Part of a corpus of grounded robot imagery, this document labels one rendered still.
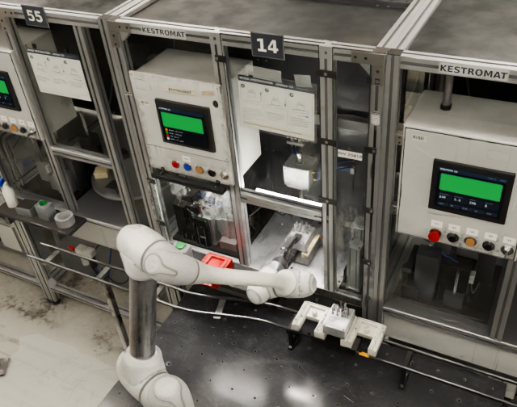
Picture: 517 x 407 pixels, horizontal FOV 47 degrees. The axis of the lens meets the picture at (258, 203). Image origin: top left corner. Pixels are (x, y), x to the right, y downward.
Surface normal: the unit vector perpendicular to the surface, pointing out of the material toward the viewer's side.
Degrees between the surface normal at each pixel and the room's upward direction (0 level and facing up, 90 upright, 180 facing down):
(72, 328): 0
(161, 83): 90
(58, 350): 0
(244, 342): 0
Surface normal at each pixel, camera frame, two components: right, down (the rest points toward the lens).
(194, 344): -0.08, -0.79
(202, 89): -0.45, 0.58
